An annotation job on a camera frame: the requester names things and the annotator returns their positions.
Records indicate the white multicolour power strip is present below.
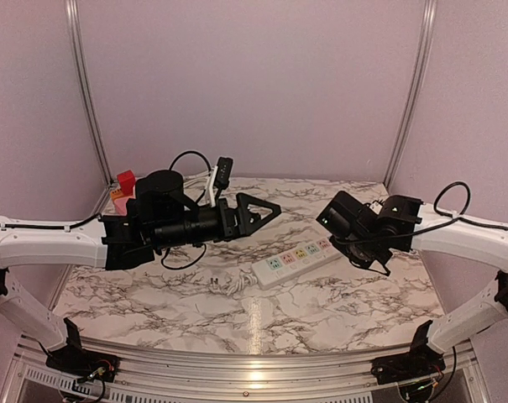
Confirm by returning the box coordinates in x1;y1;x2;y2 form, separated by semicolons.
251;237;342;290

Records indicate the right aluminium frame post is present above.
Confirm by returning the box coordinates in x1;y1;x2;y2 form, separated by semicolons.
383;0;438;190

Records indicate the white orange-strip cable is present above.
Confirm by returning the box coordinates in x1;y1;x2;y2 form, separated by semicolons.
181;168;215;188

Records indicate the left aluminium frame post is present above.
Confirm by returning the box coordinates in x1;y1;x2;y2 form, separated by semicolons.
64;0;114;186

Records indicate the aluminium front rail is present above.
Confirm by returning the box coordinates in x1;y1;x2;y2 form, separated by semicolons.
0;336;492;402

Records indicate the pink triangular power strip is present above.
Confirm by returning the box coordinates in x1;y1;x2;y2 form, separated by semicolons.
113;196;130;216

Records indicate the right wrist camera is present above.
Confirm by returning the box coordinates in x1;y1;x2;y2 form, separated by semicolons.
369;200;385;214

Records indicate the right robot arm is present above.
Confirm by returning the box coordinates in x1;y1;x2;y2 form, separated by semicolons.
317;191;508;385

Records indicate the orange power strip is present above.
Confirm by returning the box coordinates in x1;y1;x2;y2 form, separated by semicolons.
110;188;126;201

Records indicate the aluminium frame post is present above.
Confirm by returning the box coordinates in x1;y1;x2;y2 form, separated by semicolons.
64;0;114;186
383;0;438;190

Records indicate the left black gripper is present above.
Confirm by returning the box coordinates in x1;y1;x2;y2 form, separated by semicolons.
152;191;282;249

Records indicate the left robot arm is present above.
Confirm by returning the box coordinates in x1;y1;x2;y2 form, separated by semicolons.
0;157;281;382

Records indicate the red cube socket adapter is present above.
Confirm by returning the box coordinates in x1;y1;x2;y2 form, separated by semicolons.
116;170;136;196

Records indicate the white bundled strip cable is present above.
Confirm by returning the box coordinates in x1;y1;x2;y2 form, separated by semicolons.
211;270;258;296

